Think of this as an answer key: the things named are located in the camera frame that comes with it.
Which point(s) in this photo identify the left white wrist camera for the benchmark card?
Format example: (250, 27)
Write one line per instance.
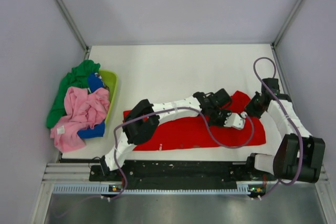
(236, 120)

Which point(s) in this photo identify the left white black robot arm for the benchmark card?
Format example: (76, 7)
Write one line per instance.
(142, 121)

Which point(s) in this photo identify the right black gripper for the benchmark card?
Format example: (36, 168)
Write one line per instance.
(249, 107)

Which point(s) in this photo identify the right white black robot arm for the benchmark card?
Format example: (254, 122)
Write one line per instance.
(300, 155)

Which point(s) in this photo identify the left aluminium frame post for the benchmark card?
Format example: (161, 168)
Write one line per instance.
(71, 24)

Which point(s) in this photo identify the green t shirt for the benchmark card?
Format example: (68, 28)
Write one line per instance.
(77, 77)

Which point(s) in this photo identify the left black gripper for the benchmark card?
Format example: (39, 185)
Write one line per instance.
(226, 113)

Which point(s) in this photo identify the right aluminium frame post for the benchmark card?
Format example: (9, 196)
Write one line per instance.
(287, 23)

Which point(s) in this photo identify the aluminium frame post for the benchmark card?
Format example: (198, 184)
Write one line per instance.
(71, 24)
(287, 23)

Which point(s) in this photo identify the pink t shirt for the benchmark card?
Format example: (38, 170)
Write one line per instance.
(83, 111)

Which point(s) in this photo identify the blue t shirt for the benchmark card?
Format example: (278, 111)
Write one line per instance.
(95, 82)

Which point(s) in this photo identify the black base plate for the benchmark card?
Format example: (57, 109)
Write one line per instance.
(176, 175)

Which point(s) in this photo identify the grey slotted cable duct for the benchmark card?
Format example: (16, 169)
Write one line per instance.
(105, 189)

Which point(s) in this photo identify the lime green tray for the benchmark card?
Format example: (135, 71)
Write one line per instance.
(110, 79)

